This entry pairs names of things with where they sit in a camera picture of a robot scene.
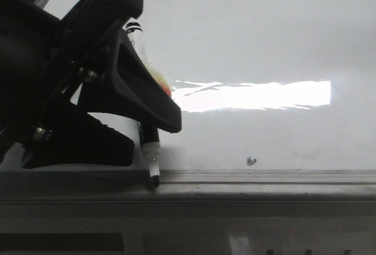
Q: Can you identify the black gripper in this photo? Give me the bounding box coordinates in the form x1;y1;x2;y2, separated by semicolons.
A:
1;0;143;156

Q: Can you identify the black white whiteboard marker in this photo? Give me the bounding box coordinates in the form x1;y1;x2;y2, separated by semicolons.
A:
125;20;172;187

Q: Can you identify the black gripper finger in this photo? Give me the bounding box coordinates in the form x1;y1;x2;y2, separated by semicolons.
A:
78;29;182;133
21;100;135;169

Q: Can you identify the white whiteboard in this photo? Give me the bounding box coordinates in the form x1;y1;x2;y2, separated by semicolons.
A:
0;0;376;172

